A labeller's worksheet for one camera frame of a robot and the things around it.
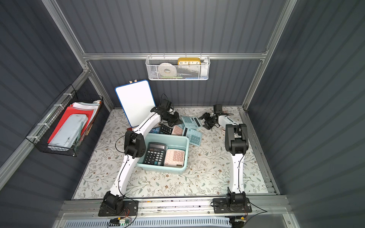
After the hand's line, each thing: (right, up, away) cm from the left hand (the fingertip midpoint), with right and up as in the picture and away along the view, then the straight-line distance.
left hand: (186, 122), depth 101 cm
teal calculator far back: (+5, 0, +5) cm, 7 cm away
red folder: (-63, +7, -24) cm, 68 cm away
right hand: (+13, +2, +5) cm, 15 cm away
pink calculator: (-7, -22, -14) cm, 27 cm away
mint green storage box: (-14, -19, -12) cm, 26 cm away
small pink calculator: (-6, -6, -3) cm, 9 cm away
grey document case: (-57, -4, -34) cm, 66 cm away
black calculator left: (-14, -5, -2) cm, 15 cm away
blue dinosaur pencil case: (-22, -5, -1) cm, 22 cm away
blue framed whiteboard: (-31, +15, -12) cm, 36 cm away
